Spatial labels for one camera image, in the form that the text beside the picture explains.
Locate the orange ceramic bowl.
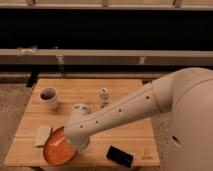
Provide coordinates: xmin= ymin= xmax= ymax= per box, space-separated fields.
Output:
xmin=43 ymin=127 xmax=77 ymax=166

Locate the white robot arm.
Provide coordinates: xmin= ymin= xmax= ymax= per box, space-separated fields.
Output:
xmin=64 ymin=68 xmax=213 ymax=171

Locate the small white bottle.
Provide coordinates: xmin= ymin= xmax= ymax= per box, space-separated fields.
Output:
xmin=100 ymin=88 xmax=109 ymax=108

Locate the white paper cup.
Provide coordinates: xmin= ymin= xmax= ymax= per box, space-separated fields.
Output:
xmin=39 ymin=87 xmax=58 ymax=110

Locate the wooden table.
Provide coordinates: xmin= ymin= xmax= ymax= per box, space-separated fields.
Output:
xmin=4 ymin=79 xmax=160 ymax=167

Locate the black rectangular phone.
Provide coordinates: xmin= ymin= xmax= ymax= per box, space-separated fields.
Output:
xmin=106 ymin=146 xmax=133 ymax=168

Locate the beige sponge block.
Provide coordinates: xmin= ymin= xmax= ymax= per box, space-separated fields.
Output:
xmin=35 ymin=125 xmax=52 ymax=147

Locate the long wooden bench rail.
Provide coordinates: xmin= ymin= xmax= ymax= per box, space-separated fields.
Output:
xmin=0 ymin=48 xmax=213 ymax=66

